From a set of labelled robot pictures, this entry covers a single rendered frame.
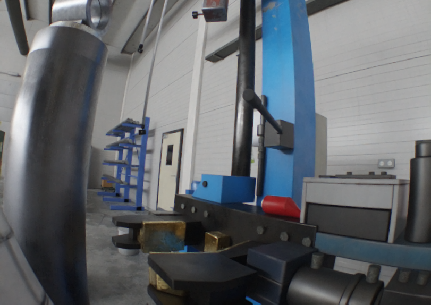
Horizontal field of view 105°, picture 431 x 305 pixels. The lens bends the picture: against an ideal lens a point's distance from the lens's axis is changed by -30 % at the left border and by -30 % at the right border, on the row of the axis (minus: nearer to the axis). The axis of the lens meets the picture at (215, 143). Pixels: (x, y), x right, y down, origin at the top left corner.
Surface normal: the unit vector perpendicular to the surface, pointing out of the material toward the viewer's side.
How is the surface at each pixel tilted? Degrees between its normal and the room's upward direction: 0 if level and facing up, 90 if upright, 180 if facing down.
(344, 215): 90
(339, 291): 49
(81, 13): 132
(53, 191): 90
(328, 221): 90
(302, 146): 90
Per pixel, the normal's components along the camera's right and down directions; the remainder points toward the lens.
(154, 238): 0.58, -0.07
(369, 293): -0.39, -0.90
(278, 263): -0.80, -0.14
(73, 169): 0.96, 0.04
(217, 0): -0.16, -0.15
